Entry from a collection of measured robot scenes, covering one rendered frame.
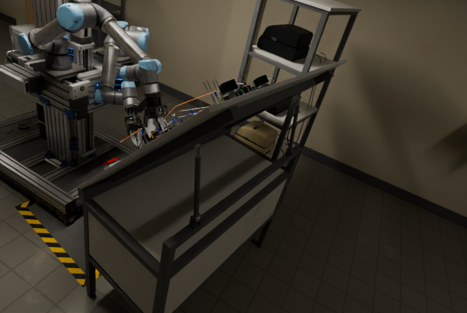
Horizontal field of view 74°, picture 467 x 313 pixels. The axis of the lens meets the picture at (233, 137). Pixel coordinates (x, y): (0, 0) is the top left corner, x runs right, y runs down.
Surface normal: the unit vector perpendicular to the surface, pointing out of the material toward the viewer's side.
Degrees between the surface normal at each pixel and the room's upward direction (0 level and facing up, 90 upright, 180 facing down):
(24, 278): 0
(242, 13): 90
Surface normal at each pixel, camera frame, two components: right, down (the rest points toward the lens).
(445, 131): -0.44, 0.38
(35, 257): 0.22, -0.84
